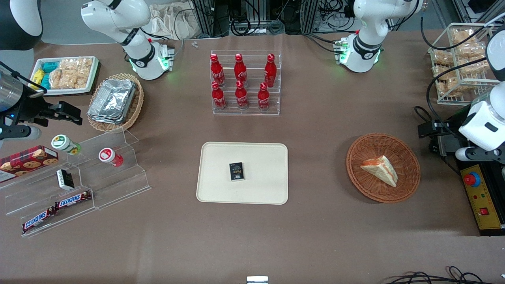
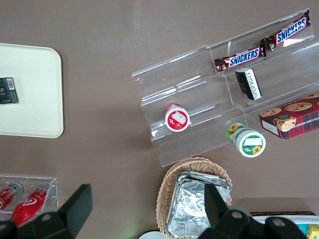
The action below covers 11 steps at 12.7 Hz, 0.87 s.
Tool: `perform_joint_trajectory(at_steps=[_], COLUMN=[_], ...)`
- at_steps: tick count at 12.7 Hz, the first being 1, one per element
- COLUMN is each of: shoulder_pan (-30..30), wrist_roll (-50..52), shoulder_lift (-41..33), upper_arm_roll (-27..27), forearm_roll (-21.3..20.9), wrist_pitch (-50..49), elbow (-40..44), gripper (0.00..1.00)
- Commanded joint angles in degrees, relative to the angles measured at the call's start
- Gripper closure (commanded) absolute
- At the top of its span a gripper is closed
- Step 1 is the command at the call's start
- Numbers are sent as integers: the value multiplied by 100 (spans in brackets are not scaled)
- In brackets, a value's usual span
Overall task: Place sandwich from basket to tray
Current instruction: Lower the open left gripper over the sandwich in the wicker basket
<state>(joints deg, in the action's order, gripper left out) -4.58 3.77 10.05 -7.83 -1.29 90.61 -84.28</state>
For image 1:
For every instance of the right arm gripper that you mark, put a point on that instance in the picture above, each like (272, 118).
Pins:
(30, 107)

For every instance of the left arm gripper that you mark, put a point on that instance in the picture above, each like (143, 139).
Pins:
(445, 134)

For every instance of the triangle sandwich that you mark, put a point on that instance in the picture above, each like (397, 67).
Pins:
(380, 170)

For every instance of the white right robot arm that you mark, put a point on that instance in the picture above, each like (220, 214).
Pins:
(118, 19)

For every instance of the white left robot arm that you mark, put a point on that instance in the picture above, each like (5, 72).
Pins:
(367, 39)

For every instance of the round brown wicker basket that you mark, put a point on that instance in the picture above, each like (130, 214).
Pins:
(406, 157)

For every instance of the white rectangular snack tray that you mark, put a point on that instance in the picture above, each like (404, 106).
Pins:
(92, 81)

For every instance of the oval light wicker basket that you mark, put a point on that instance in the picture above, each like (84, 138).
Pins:
(136, 106)

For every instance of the beige plastic tray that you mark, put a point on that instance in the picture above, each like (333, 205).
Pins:
(221, 189)

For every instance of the green lidded cup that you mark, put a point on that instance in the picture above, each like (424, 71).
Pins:
(63, 143)

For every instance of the teal snack packet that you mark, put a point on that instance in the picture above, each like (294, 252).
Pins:
(50, 66)
(45, 81)

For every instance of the clear bag rice crackers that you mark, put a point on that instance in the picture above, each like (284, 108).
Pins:
(71, 73)

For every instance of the yellow snack packet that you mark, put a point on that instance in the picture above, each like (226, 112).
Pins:
(37, 76)

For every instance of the stacked aluminium foil containers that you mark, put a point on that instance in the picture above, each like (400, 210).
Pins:
(112, 100)

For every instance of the bagged fried snack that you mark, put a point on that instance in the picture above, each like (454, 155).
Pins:
(449, 87)
(442, 58)
(465, 36)
(471, 66)

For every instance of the red emergency stop button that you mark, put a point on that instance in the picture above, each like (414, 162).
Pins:
(470, 179)

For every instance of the red lidded cup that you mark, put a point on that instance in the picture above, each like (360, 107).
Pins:
(108, 156)

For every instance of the red cookie box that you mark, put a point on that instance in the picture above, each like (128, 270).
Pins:
(27, 161)

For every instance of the black and white small box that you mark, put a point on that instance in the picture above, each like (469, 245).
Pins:
(65, 179)

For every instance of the Snickers chocolate bar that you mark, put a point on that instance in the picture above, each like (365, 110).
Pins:
(38, 220)
(73, 200)

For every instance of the clear acrylic stepped shelf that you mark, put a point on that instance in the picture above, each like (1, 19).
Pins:
(118, 189)

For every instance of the yellow emergency stop box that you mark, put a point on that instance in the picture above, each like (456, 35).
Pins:
(487, 213)

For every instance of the black equipment base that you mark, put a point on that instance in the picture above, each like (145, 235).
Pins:
(489, 233)

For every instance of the beige cloth bag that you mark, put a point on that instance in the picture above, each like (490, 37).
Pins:
(173, 21)

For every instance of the red cola bottle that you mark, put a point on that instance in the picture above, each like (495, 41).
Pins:
(241, 96)
(263, 98)
(217, 71)
(240, 71)
(270, 71)
(218, 98)

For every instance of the small black packet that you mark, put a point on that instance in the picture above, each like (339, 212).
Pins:
(236, 172)

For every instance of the clear acrylic bottle rack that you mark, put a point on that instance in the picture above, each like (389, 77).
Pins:
(252, 108)

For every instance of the small silver block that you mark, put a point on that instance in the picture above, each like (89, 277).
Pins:
(257, 280)

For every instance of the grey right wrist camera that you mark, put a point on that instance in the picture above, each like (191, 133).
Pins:
(19, 132)

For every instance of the aluminium frame rack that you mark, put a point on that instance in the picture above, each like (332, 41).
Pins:
(207, 15)

